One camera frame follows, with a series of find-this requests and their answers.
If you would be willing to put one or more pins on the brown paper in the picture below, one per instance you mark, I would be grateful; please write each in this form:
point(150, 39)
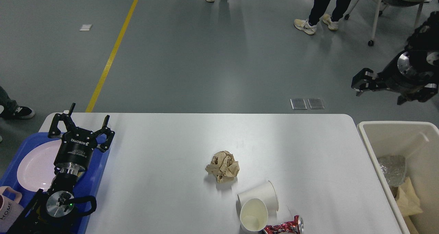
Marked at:
point(407, 201)

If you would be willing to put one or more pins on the aluminium foil sheet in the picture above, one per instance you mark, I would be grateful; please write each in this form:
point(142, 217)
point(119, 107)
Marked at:
point(394, 169)

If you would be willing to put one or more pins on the pink plate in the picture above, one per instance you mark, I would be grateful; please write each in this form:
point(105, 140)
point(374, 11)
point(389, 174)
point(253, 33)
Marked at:
point(36, 170)

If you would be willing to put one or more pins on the beige plastic bin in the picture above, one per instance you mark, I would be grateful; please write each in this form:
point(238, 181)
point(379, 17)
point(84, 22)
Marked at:
point(418, 142)

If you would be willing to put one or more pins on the person in tan sneakers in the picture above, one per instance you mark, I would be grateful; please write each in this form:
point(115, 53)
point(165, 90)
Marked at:
point(317, 12)

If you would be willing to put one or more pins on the white paper cup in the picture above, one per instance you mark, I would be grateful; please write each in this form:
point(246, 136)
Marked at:
point(265, 192)
point(253, 216)

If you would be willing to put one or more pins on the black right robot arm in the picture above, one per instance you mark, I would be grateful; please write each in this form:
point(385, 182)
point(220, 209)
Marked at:
point(425, 37)

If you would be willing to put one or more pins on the brown paper bag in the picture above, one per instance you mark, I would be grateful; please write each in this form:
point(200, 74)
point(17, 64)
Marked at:
point(410, 226)

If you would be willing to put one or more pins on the brown paper ball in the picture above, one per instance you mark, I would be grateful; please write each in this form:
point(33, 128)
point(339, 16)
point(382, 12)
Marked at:
point(223, 167)

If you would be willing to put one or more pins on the pink HOME mug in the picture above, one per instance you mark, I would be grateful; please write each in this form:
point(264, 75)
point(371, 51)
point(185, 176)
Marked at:
point(10, 208)

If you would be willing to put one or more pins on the right metal floor plate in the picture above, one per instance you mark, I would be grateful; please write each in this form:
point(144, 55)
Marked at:
point(316, 103)

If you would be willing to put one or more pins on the crushed red can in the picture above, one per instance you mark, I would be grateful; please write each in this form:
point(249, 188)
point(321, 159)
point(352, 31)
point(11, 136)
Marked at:
point(296, 226)

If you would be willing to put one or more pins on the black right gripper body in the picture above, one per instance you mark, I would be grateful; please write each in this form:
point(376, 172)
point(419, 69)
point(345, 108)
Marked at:
point(410, 71)

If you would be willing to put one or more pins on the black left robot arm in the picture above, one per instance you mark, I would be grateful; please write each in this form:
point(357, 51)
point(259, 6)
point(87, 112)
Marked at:
point(57, 209)

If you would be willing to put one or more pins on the left metal floor plate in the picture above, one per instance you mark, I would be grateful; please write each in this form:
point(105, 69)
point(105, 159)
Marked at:
point(298, 104)

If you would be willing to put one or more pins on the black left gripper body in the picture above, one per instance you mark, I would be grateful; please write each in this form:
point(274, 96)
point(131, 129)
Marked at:
point(75, 151)

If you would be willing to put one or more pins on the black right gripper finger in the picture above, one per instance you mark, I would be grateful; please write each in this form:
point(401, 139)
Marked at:
point(422, 95)
point(366, 80)

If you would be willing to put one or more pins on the metal floor plate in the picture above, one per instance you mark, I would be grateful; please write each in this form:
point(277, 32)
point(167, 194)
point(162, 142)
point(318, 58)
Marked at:
point(298, 104)
point(316, 103)

